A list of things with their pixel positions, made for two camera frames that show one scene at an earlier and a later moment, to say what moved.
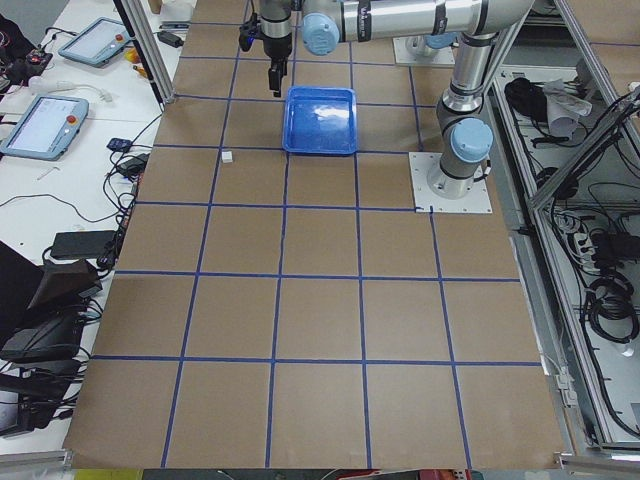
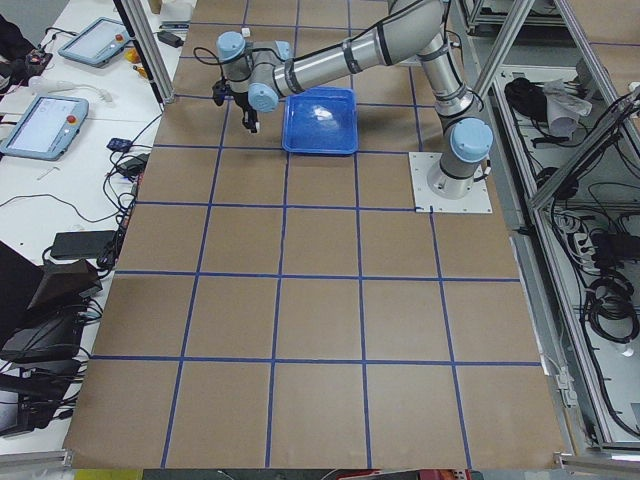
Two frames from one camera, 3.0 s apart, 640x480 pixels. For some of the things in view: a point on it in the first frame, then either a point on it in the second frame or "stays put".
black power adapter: (170, 39) stays put
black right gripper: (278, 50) to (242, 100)
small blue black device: (122, 145) stays put
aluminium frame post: (149, 46) stays put
